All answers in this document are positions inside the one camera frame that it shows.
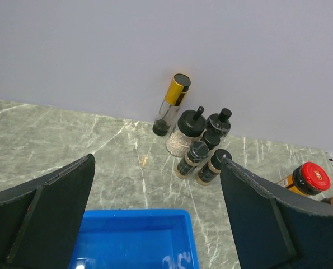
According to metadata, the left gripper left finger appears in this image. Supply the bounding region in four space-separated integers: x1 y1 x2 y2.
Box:
0 154 95 268

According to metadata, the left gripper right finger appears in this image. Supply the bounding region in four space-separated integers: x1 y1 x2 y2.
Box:
220 159 333 268

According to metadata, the blue divided plastic bin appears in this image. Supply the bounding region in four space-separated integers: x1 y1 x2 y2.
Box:
69 209 199 268

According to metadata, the knob lid jar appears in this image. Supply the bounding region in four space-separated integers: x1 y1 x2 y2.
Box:
205 108 232 138
166 106 207 157

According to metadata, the small spice jar right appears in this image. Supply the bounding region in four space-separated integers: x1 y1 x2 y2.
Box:
196 149 233 186

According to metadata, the small spice jar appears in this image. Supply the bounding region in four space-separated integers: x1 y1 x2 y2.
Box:
175 141 209 179
196 149 233 186
200 130 221 151

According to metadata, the small spice jar left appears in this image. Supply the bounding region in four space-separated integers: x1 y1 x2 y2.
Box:
175 141 209 179

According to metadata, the small spice jar back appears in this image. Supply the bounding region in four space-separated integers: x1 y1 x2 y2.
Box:
200 130 221 151

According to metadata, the tall yellow black grinder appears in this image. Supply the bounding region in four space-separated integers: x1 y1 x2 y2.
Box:
152 73 191 137

